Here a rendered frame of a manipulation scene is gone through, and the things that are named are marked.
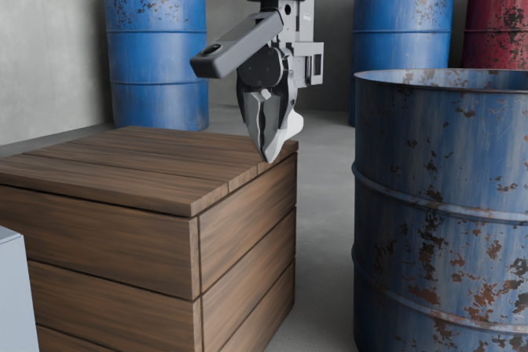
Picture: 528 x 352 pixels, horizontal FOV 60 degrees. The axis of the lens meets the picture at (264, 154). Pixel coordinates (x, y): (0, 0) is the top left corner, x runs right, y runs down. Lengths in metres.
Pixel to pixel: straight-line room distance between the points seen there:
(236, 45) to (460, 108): 0.29
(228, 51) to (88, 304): 0.42
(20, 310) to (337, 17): 3.38
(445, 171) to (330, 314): 0.46
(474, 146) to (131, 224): 0.44
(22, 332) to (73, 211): 0.42
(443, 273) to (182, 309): 0.35
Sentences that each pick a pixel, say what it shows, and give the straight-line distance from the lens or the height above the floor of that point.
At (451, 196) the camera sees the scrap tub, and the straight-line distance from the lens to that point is 0.65.
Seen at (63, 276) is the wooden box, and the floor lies 0.21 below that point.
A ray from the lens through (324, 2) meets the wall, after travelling 3.58.
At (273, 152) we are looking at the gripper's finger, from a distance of 0.57.
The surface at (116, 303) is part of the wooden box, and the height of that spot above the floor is 0.19.
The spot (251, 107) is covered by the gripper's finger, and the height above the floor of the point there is 0.45.
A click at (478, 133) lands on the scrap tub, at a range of 0.62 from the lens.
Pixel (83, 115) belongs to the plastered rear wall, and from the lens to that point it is 3.10.
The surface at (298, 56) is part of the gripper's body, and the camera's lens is 0.58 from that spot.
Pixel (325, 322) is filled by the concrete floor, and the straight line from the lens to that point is 0.96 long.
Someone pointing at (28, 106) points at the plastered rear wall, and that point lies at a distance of 2.84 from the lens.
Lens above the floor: 0.54
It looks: 14 degrees down
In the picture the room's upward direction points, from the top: straight up
